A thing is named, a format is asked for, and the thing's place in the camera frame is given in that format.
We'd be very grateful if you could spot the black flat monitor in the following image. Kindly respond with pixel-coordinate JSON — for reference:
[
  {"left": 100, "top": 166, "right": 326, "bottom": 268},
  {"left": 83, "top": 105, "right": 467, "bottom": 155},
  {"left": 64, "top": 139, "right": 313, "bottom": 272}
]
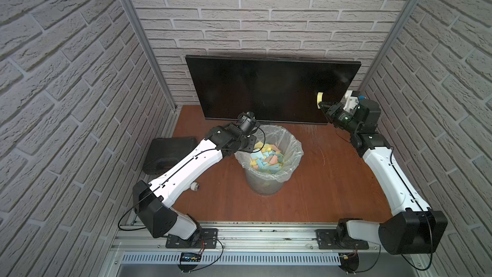
[{"left": 185, "top": 55, "right": 361, "bottom": 124}]

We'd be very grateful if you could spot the aluminium right corner post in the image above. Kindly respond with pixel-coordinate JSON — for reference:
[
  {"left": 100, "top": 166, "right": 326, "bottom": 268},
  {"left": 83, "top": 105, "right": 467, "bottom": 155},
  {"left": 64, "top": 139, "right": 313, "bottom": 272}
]
[{"left": 357, "top": 0, "right": 420, "bottom": 92}]

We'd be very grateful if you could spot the pile of discarded sticky notes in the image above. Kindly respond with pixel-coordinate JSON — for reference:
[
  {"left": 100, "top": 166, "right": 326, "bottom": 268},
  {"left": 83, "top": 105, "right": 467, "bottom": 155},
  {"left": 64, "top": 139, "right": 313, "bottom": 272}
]
[{"left": 250, "top": 141, "right": 284, "bottom": 174}]

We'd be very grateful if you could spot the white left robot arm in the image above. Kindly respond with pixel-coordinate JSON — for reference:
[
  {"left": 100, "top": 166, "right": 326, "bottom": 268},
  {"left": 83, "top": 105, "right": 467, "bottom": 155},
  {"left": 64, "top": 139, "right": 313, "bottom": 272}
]
[{"left": 132, "top": 119, "right": 260, "bottom": 240}]

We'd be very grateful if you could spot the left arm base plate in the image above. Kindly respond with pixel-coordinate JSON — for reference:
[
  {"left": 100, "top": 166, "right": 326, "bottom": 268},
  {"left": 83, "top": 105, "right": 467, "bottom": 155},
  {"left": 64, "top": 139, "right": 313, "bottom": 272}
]
[{"left": 165, "top": 228, "right": 219, "bottom": 250}]

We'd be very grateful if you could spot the aluminium corner post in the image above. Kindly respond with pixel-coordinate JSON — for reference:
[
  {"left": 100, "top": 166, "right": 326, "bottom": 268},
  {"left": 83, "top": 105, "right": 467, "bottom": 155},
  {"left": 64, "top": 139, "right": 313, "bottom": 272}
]
[
  {"left": 357, "top": 0, "right": 420, "bottom": 92},
  {"left": 120, "top": 0, "right": 178, "bottom": 111}
]

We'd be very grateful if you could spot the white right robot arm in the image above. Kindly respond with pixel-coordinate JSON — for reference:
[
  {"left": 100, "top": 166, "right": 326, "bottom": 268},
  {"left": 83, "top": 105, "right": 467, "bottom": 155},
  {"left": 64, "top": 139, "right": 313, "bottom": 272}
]
[{"left": 318, "top": 97, "right": 448, "bottom": 255}]

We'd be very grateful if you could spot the aluminium left corner post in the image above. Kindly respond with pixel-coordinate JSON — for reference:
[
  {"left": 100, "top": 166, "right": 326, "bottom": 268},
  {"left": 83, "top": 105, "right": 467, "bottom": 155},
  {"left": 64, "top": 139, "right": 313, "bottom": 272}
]
[{"left": 120, "top": 0, "right": 178, "bottom": 111}]

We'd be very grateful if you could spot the yellow sticky note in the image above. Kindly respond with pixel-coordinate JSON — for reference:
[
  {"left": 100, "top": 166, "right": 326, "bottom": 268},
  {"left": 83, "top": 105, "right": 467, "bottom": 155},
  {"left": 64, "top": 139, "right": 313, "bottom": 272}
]
[{"left": 316, "top": 92, "right": 324, "bottom": 109}]

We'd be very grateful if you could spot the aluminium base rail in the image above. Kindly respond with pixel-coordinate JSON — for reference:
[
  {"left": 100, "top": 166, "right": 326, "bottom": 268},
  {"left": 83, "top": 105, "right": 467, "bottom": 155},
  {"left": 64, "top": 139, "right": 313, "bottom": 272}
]
[{"left": 111, "top": 221, "right": 424, "bottom": 255}]

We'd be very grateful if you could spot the black plastic case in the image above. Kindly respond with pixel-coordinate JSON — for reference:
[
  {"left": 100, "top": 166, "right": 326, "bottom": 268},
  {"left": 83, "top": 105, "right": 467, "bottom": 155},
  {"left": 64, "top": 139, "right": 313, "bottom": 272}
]
[{"left": 142, "top": 137, "right": 198, "bottom": 176}]

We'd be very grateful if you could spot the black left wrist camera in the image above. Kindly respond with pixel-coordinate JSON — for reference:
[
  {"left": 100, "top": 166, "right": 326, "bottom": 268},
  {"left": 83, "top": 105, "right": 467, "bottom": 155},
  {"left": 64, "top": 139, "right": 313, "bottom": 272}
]
[{"left": 236, "top": 112, "right": 257, "bottom": 135}]

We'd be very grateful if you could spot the small green circuit board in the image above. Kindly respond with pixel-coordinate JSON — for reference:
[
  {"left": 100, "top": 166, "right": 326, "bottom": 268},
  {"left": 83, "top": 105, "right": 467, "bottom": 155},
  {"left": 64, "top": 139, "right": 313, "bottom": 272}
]
[{"left": 179, "top": 252, "right": 202, "bottom": 264}]

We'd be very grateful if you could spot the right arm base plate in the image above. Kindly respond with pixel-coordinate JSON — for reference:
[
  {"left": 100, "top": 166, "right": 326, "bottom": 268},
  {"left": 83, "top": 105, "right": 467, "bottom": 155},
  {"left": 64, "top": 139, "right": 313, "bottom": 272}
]
[{"left": 315, "top": 229, "right": 369, "bottom": 250}]

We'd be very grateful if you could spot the white ventilation grille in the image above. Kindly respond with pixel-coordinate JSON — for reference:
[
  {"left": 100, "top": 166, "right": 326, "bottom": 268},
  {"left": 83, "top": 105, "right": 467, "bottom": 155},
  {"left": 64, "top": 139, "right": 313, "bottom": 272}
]
[{"left": 120, "top": 251, "right": 341, "bottom": 266}]

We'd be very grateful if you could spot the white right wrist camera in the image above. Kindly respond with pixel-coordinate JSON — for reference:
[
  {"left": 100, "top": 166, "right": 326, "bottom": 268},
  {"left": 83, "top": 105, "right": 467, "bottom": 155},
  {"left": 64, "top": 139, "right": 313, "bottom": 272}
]
[{"left": 342, "top": 90, "right": 366, "bottom": 114}]

